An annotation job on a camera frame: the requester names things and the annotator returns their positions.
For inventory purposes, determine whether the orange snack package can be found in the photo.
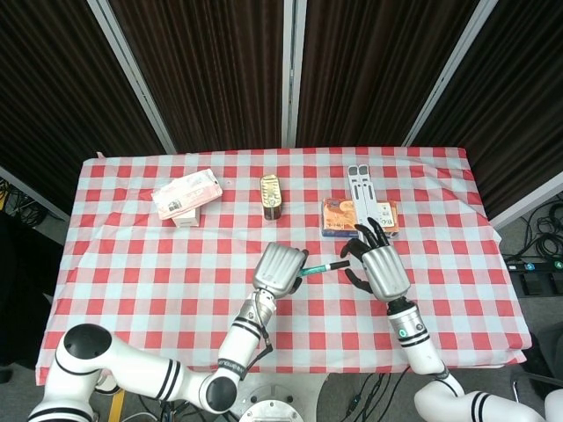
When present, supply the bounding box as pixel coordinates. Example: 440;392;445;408
321;197;401;241

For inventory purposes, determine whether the dark clothed person body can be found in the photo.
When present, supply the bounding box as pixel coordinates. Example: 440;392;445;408
0;210;62;366

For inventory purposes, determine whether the green marker barrel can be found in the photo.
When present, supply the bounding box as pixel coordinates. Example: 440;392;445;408
301;262;333;277

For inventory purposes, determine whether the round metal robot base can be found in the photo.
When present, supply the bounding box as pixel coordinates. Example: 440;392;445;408
239;386;304;422

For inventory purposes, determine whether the black floor cable bundle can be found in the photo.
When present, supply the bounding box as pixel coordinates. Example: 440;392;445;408
0;178;49;226
134;390;241;422
516;200;563;261

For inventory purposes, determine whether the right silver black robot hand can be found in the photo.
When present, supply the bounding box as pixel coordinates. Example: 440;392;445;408
340;220;413;304

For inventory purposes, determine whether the black office chair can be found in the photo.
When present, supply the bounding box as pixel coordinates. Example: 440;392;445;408
512;280;563;397

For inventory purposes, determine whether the dark ribbed partition panel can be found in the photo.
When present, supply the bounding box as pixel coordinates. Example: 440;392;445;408
404;0;563;229
0;0;177;221
289;0;498;149
87;0;294;155

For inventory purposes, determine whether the white folding laptop stand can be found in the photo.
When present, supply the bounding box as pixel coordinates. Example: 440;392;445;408
347;164;384;244

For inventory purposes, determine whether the pink tissue packet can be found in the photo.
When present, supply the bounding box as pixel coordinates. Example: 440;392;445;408
151;169;223;221

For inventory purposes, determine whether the small white cardboard box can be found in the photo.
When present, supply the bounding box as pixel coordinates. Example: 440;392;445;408
172;206;201;229

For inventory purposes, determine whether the black power strip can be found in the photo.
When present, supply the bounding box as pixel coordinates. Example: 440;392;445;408
504;258;563;273

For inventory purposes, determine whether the yellow floor tape strip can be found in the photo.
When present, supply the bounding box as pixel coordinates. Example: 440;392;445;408
107;389;128;422

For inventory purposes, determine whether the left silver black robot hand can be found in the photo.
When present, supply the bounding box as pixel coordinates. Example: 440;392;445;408
251;241;310;300

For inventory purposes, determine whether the gold tin can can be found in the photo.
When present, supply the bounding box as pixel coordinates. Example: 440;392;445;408
259;174;284;222

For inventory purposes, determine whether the red white checkered tablecloth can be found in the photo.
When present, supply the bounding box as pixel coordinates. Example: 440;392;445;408
34;147;533;387

